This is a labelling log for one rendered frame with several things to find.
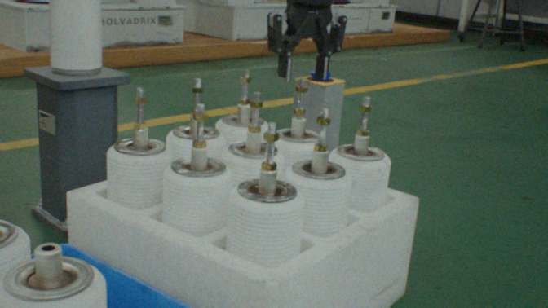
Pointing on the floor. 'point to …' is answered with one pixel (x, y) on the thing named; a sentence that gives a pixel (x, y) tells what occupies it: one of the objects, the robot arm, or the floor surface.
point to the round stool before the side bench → (496, 26)
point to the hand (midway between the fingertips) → (303, 72)
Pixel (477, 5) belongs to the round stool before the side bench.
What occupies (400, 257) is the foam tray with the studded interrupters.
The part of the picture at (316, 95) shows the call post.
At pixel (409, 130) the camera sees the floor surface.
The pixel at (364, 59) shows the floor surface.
